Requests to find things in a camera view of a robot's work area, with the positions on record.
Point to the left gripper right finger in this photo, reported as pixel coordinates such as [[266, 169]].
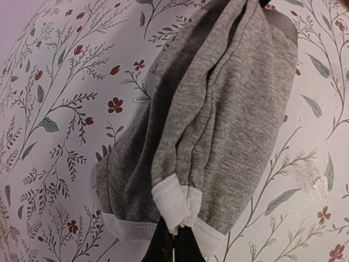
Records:
[[187, 249]]

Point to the grey boxer briefs white trim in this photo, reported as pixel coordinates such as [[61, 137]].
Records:
[[198, 152]]

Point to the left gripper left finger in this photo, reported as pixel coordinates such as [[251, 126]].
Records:
[[161, 246]]

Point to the floral tablecloth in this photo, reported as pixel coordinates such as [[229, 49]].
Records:
[[83, 72]]

